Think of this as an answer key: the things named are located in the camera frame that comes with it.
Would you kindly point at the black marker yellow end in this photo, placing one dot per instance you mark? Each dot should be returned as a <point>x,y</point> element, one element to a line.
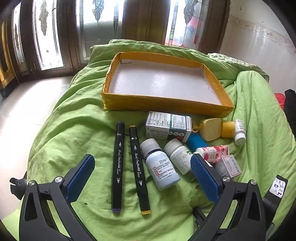
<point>138,171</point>

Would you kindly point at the wooden stained glass doors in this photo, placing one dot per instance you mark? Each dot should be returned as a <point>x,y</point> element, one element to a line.
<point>69,34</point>

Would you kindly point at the floral pink hand cream tube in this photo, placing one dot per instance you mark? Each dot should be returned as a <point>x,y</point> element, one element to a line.
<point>215,153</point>

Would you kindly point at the red cloth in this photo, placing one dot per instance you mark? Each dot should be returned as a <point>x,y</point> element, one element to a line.
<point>278,99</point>

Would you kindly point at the yellow round jar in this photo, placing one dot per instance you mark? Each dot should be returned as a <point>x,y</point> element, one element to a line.
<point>228,129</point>

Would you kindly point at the green patterned pillow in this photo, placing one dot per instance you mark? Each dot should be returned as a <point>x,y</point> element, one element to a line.
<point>231,60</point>

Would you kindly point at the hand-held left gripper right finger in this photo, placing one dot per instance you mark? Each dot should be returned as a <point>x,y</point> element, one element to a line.
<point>205,180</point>

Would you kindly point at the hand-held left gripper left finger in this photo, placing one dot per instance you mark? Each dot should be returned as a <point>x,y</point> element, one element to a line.
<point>81,173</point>

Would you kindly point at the green blanket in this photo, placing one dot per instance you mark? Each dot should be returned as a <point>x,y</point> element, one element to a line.
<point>81,115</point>

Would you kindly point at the large pale blue bottle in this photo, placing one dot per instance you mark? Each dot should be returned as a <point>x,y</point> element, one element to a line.
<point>161,169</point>

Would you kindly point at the yellow cardboard tray box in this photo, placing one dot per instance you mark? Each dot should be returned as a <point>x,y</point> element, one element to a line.
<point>161,81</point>

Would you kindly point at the yellow framed wooden cabinet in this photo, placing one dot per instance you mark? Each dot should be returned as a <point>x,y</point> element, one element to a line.
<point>5,60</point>

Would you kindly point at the green white medicine box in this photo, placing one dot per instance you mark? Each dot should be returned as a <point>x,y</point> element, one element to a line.
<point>166,126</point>

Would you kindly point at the white bottle green label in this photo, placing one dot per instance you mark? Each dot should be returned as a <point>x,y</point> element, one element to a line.
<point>179,157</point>

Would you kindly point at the small white bottle red label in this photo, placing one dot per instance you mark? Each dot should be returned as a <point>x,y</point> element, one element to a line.
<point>240,136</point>

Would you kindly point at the cream compact case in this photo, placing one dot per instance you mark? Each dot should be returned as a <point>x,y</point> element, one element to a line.
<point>210,129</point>

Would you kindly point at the black cloth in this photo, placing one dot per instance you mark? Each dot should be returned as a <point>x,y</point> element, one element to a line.
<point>291,109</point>

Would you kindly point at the small pale carton box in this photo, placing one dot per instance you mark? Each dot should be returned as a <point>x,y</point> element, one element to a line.
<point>229,165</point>

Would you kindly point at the black marker purple end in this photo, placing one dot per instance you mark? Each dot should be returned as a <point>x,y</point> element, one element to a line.
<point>118,166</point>

